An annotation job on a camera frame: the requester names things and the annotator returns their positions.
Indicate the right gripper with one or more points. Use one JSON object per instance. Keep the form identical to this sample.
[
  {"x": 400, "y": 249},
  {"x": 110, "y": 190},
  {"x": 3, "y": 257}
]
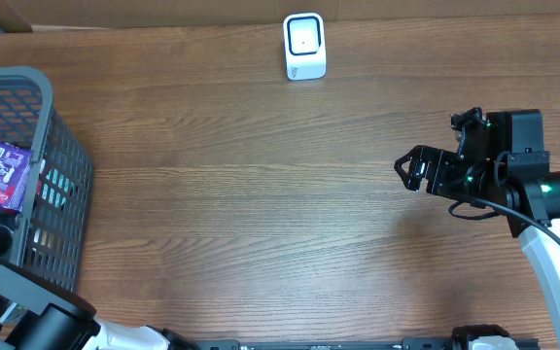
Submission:
[{"x": 439, "y": 160}]

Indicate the purple tissue pack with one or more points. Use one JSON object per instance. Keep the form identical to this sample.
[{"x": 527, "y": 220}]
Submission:
[{"x": 14, "y": 171}]

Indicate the teal wet wipes pack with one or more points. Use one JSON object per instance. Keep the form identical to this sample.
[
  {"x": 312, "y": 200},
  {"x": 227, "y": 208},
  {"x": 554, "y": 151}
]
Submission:
[{"x": 55, "y": 188}]

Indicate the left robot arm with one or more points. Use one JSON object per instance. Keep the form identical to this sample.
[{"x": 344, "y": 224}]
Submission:
[{"x": 37, "y": 314}]

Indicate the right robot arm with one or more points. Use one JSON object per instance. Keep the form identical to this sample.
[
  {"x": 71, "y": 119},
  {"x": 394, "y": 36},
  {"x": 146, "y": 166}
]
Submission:
[{"x": 502, "y": 167}]

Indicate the white barcode scanner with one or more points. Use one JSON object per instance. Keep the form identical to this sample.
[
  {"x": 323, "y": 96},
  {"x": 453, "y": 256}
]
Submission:
[{"x": 305, "y": 46}]

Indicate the grey plastic shopping basket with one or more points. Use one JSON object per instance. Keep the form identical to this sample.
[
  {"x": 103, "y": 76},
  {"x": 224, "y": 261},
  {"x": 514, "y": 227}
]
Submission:
[{"x": 51, "y": 227}]

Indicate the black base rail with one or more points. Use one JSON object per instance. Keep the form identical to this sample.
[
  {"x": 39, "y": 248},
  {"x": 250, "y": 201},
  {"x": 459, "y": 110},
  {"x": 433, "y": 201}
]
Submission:
[{"x": 462, "y": 338}]

